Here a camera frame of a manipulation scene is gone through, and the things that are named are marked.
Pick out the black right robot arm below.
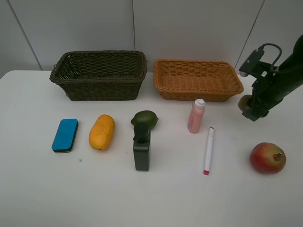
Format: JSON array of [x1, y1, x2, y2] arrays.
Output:
[[238, 36, 303, 121]]

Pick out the pink bottle white cap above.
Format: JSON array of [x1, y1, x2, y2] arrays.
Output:
[[187, 99, 206, 134]]

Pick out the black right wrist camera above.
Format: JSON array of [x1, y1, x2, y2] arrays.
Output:
[[239, 48, 270, 79]]

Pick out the blue whiteboard eraser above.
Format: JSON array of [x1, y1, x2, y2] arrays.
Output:
[[52, 119, 79, 153]]

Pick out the red pomegranate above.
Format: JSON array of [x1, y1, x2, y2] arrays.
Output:
[[250, 142, 286, 174]]

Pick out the dark green pump bottle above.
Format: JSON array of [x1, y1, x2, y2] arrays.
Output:
[[133, 123, 151, 171]]

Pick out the white pink marker pen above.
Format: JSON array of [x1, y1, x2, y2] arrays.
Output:
[[203, 127, 214, 175]]

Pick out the yellow mango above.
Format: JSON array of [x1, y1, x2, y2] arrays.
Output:
[[89, 114, 116, 151]]

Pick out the green lime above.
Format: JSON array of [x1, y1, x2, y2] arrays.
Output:
[[131, 110, 158, 130]]

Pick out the orange wicker basket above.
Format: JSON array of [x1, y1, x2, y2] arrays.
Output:
[[153, 59, 244, 102]]

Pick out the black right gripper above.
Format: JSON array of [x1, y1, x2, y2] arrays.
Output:
[[242, 72, 288, 122]]

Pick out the brown kiwi fruit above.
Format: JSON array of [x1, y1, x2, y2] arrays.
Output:
[[238, 95, 252, 112]]

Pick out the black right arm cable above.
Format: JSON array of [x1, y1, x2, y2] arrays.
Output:
[[258, 43, 283, 71]]

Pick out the dark brown wicker basket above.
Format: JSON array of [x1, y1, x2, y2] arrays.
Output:
[[50, 50, 147, 101]]

